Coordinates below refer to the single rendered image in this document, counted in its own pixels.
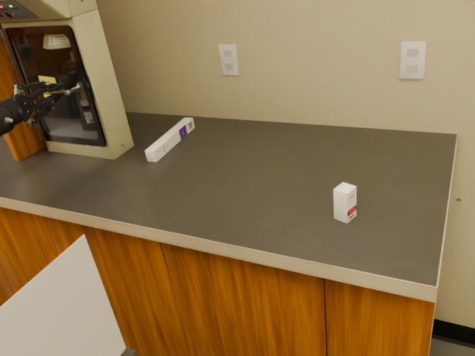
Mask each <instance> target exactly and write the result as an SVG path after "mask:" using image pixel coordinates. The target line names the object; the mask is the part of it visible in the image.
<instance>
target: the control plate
mask: <svg viewBox="0 0 475 356"><path fill-rule="evenodd" d="M9 5H12V7H10V6H9ZM0 6H2V7H3V8H1V7H0V14H1V15H3V16H4V17H3V18H1V17H0V20H23V19H36V18H38V17H37V16H36V15H35V14H34V13H32V12H30V11H29V10H28V9H27V8H25V7H24V6H22V5H21V4H20V3H18V2H17V1H16V0H15V1H0ZM4 13H8V14H9V15H11V16H12V17H13V18H9V17H8V16H6V15H5V14H4ZM13 13H14V14H15V16H13ZM18 13H20V14H21V15H18ZM24 13H26V14H27V15H24Z"/></svg>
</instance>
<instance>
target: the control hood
mask: <svg viewBox="0 0 475 356"><path fill-rule="evenodd" d="M16 1H17V2H18V3H20V4H21V5H22V6H24V7H25V8H27V9H28V10H29V11H30V12H32V13H34V14H35V15H36V16H37V17H38V18H36V19H23V20H0V23H1V22H15V21H29V20H55V19H67V18H70V17H71V13H70V10H69V6H68V3H67V0H16Z"/></svg>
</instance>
